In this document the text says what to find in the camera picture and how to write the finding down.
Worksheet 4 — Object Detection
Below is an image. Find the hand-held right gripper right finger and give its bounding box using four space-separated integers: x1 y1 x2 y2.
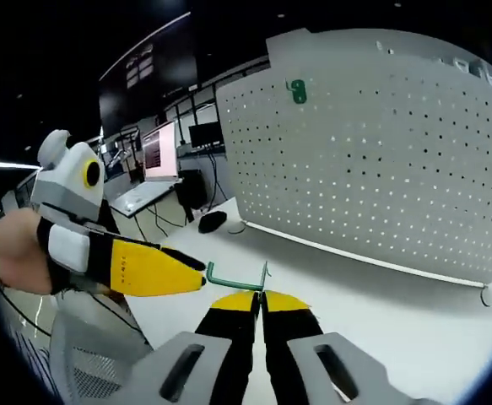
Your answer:
262 289 403 405

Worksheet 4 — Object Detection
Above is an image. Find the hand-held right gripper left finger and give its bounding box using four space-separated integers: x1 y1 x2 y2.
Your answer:
118 290 260 405

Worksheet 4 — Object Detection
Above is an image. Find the green metal hook assembly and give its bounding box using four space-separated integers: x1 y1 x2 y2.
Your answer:
206 260 273 293
284 78 308 105

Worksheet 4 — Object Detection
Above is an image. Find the white perforated mounting plate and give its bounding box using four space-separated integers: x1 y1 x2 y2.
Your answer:
214 62 492 308

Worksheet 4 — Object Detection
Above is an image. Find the person's left hand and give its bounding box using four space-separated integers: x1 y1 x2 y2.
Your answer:
0 208 68 299

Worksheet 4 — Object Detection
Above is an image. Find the black computer mouse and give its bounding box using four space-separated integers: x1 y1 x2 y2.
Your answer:
197 210 228 235

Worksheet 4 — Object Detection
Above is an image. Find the black computer tower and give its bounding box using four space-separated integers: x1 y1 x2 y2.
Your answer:
176 169 207 224

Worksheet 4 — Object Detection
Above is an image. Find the white open laptop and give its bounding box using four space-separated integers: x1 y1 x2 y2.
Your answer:
114 121 183 219

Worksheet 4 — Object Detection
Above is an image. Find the grey mesh office chair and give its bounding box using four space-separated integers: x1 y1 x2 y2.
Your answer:
49 310 154 405

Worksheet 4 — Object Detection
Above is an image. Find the black computer monitor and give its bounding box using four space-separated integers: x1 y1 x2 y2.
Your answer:
188 121 224 149

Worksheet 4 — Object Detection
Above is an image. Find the person's striped shirt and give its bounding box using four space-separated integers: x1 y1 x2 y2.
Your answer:
7 320 61 402

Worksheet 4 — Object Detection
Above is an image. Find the white partition panel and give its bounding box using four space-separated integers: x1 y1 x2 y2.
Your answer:
265 27 492 92

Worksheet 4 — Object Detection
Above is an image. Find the metal shelf with white bins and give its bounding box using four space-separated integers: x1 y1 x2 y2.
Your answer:
451 57 492 90

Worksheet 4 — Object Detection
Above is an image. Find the large dark wall screen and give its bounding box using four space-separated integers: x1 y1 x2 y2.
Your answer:
99 12 198 127

